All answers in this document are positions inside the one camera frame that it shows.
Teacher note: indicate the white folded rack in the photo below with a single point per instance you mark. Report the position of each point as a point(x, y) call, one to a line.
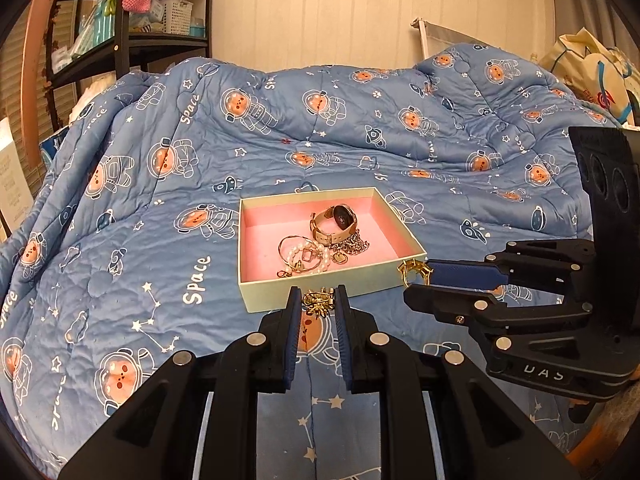
point(425, 35)

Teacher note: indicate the pinkish wooden board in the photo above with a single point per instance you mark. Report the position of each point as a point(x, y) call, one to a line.
point(39, 60)

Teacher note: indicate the cream tote bag blue print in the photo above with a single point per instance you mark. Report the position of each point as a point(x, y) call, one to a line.
point(595, 75)

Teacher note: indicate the white louvered door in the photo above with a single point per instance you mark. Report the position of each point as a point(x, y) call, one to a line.
point(15, 70)

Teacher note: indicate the blue astronaut print blanket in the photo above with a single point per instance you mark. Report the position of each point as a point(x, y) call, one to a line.
point(150, 210)

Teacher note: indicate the white cardboard box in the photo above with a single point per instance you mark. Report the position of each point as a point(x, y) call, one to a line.
point(11, 175)

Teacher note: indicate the gold flower brooch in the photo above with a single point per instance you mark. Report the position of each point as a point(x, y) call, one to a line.
point(317, 301)

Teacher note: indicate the white plastic basket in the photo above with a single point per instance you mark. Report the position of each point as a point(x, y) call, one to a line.
point(176, 14)

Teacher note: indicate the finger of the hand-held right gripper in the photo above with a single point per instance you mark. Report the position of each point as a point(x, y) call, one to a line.
point(465, 274)
point(440, 302)

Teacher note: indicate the pale green box pink lining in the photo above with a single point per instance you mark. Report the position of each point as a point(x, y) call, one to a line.
point(280, 292)

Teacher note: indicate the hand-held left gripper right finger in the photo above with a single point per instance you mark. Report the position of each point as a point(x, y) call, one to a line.
point(343, 345)

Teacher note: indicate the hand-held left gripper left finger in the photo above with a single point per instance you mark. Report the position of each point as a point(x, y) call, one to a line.
point(295, 345)

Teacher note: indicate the black shelf rack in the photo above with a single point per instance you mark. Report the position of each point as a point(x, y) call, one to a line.
point(122, 50)

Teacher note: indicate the small gold pendant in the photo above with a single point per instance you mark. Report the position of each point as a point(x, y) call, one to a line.
point(340, 258)

